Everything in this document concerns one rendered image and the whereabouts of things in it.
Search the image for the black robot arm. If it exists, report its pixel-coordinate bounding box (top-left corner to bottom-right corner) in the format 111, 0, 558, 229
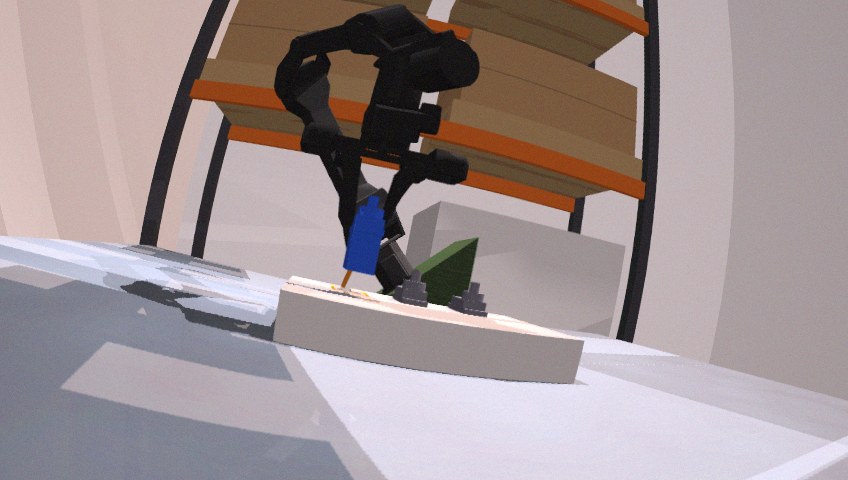
274, 4, 480, 295

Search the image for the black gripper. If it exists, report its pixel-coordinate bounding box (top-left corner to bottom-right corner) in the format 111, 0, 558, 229
300, 89, 469, 227

